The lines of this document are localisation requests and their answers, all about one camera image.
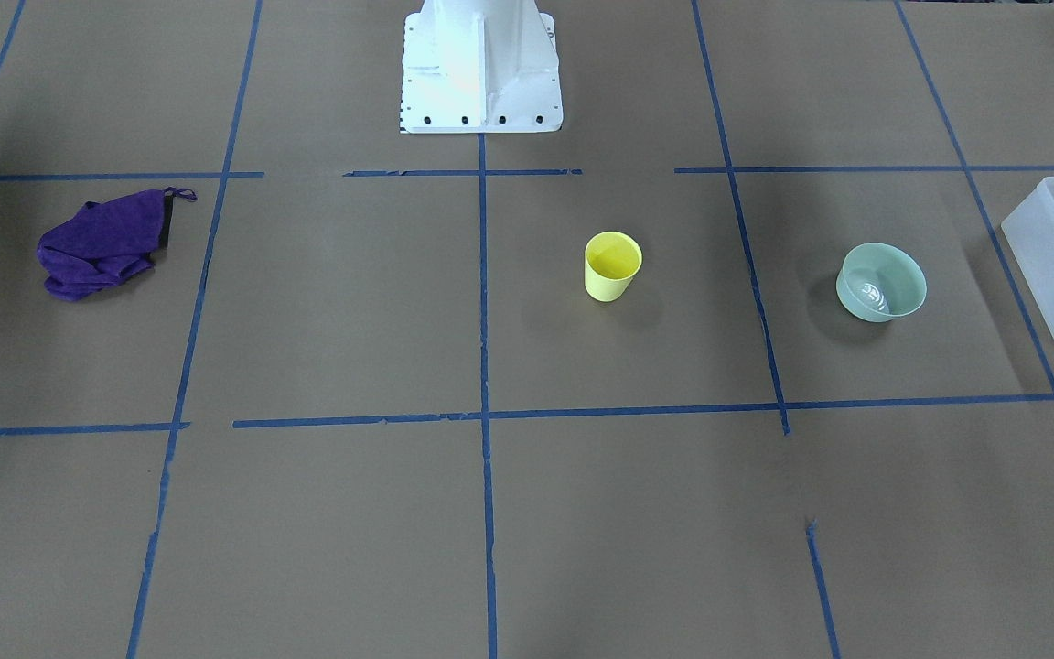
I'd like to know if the yellow plastic cup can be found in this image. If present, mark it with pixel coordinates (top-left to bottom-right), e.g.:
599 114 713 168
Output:
583 231 643 303

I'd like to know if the light green bowl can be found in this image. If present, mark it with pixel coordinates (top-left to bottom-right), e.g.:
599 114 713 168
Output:
835 243 928 324

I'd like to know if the purple cloth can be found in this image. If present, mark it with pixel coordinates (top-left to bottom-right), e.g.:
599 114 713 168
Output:
35 187 198 303

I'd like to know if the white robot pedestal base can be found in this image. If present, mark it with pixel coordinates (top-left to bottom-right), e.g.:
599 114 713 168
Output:
399 1 565 135

